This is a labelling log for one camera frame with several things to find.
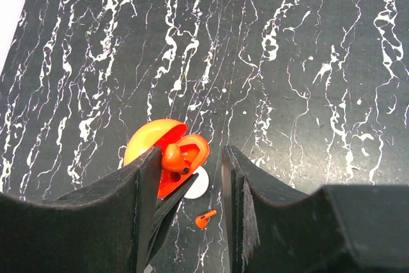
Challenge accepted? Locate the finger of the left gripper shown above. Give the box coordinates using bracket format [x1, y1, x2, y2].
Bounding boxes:
[146, 174, 199, 263]

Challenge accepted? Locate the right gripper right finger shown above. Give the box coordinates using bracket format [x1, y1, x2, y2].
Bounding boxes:
[222, 146, 408, 272]

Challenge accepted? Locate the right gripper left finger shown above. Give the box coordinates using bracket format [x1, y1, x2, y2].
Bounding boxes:
[1, 148, 162, 272]

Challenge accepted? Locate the white round disc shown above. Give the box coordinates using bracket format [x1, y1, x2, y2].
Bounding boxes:
[184, 166, 210, 199]

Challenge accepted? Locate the orange earbud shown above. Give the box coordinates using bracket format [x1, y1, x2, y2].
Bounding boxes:
[195, 210, 217, 229]
[161, 143, 190, 174]

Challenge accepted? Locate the orange earbud charging case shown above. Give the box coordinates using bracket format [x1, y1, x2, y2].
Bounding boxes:
[123, 118, 210, 199]

